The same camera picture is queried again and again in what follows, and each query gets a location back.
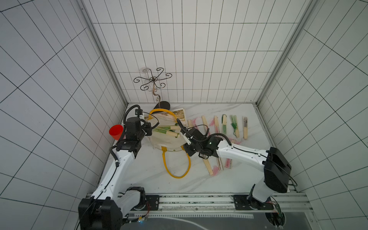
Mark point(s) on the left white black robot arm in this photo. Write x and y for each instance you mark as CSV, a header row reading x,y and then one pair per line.
x,y
108,205

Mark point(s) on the pink tasselled folding fan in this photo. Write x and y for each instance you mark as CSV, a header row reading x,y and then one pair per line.
x,y
215,123

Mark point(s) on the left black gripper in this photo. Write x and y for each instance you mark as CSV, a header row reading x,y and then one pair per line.
x,y
148,126

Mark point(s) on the green tasselled folding fan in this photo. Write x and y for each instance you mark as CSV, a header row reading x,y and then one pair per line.
x,y
234,124

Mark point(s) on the grey fan pink tassel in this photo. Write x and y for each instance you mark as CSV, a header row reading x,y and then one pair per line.
x,y
213,171

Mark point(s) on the grey pink folding fan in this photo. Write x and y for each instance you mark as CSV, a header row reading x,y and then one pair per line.
x,y
245,127

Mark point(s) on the light green folding fan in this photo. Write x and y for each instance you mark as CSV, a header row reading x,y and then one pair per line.
x,y
224,124

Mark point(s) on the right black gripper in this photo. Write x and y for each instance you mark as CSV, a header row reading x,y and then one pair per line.
x,y
189,137

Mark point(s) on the red plastic goblet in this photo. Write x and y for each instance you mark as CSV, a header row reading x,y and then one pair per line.
x,y
116,131

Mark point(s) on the white canvas tote bag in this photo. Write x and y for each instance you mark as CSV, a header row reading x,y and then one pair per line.
x,y
168,120

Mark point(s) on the black scrolled metal stand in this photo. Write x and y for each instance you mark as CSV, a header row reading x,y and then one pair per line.
x,y
155,83

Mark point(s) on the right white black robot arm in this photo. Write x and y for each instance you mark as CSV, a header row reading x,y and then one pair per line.
x,y
271,162

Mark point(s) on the natural wood fan row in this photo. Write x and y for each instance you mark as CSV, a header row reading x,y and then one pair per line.
x,y
220,164

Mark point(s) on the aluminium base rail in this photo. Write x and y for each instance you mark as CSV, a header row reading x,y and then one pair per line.
x,y
214,205

